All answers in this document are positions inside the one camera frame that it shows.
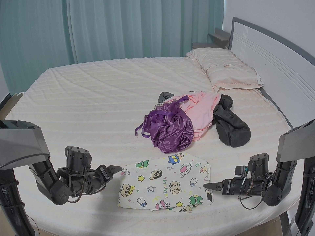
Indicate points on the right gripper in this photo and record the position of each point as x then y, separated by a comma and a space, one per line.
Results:
232, 187

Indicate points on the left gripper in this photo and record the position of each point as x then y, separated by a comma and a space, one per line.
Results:
104, 174

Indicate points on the white printed pyjama top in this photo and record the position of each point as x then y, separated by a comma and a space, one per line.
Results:
162, 183

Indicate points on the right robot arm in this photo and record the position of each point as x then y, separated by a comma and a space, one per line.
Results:
292, 141

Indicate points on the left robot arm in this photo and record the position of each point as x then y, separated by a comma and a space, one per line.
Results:
24, 141

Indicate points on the bed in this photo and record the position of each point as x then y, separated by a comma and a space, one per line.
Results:
98, 95

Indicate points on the black garment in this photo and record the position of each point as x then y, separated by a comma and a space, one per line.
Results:
231, 129

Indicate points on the purple satin garment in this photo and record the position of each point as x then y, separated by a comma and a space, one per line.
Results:
172, 134

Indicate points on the pink garment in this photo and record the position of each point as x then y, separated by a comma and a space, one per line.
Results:
201, 112

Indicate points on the dark grey garment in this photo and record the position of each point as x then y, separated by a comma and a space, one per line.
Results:
163, 96

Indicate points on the cream pillow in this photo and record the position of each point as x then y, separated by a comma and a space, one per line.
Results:
228, 70

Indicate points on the grey bedside table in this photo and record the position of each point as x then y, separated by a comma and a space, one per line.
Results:
221, 36

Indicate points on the blue-green curtain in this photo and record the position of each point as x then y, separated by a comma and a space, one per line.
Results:
32, 33
147, 21

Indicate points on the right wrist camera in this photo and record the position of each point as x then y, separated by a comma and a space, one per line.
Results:
240, 170

